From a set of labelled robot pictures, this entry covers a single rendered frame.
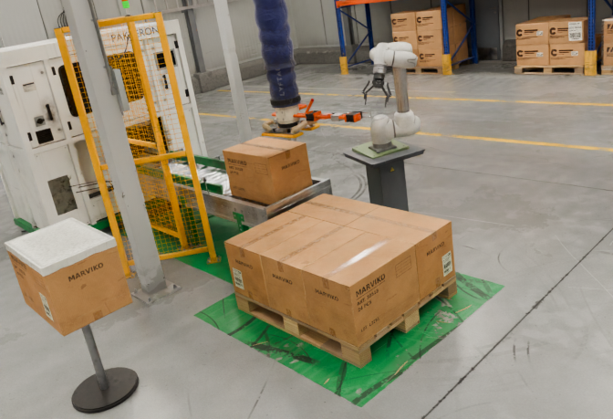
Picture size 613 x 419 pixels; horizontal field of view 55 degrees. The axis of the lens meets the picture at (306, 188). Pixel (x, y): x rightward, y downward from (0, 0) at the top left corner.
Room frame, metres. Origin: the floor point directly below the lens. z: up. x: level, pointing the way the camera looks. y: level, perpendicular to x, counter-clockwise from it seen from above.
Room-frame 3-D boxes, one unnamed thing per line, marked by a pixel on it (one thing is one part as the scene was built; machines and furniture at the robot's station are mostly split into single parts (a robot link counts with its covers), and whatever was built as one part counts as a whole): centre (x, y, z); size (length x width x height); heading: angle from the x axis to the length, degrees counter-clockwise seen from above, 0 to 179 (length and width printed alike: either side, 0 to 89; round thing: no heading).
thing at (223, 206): (5.06, 1.07, 0.50); 2.31 x 0.05 x 0.19; 40
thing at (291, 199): (4.38, 0.07, 0.58); 0.70 x 0.03 x 0.06; 130
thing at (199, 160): (5.71, 0.85, 0.60); 1.60 x 0.10 x 0.09; 40
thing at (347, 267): (3.67, -0.14, 0.34); 1.20 x 1.00 x 0.40; 40
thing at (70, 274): (3.07, 1.41, 0.82); 0.60 x 0.40 x 0.40; 40
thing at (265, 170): (4.66, 0.29, 0.75); 0.60 x 0.40 x 0.40; 41
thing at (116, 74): (4.35, 1.25, 1.62); 0.20 x 0.05 x 0.30; 40
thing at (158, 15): (4.67, 1.27, 1.05); 0.87 x 0.10 x 2.10; 92
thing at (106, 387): (3.07, 1.41, 0.31); 0.40 x 0.40 x 0.62
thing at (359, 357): (3.67, -0.14, 0.07); 1.20 x 1.00 x 0.14; 40
